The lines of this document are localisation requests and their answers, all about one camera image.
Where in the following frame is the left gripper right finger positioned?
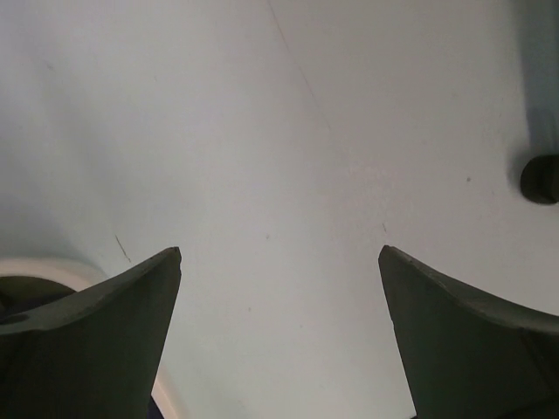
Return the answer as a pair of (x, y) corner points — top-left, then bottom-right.
(378, 245), (558, 418)

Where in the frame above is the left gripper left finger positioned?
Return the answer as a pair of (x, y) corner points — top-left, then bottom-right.
(1, 247), (181, 418)

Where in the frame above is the white rectangular tray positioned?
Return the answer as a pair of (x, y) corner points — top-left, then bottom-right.
(1, 258), (188, 418)

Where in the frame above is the pink and teal kids suitcase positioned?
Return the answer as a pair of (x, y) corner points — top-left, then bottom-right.
(517, 1), (558, 205)

